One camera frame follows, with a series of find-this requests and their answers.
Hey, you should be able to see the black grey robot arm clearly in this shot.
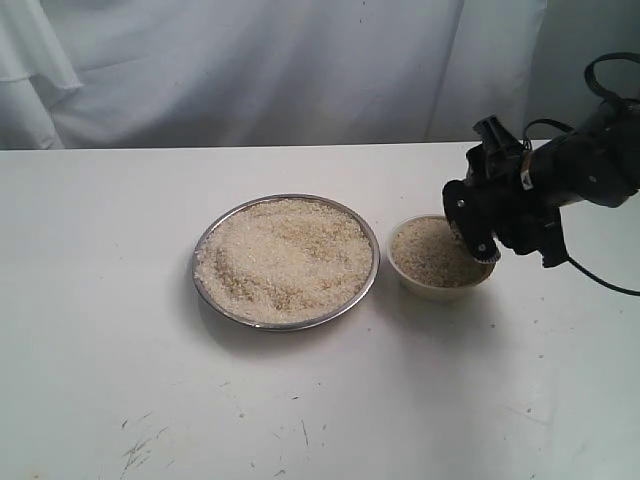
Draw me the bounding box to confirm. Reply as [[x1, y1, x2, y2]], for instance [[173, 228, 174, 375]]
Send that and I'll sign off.
[[442, 104, 639, 268]]

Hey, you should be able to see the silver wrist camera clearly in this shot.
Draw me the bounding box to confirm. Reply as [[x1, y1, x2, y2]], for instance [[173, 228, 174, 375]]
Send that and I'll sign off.
[[449, 222, 501, 265]]

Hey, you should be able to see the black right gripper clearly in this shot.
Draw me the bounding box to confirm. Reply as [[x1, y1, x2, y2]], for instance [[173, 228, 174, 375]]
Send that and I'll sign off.
[[442, 115, 568, 268]]

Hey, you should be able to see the black camera cable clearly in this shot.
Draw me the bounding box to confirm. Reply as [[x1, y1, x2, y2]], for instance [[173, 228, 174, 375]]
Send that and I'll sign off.
[[519, 52, 640, 295]]

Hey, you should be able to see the round metal rice tray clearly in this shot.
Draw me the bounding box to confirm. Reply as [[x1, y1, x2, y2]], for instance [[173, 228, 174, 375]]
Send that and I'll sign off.
[[191, 194, 380, 332]]

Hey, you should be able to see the white backdrop curtain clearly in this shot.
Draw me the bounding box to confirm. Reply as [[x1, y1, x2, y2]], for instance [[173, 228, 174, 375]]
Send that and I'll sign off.
[[1, 1, 639, 149]]

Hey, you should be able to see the white bowl of rice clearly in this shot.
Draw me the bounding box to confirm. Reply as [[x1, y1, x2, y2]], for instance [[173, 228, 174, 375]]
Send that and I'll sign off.
[[387, 215, 495, 302]]

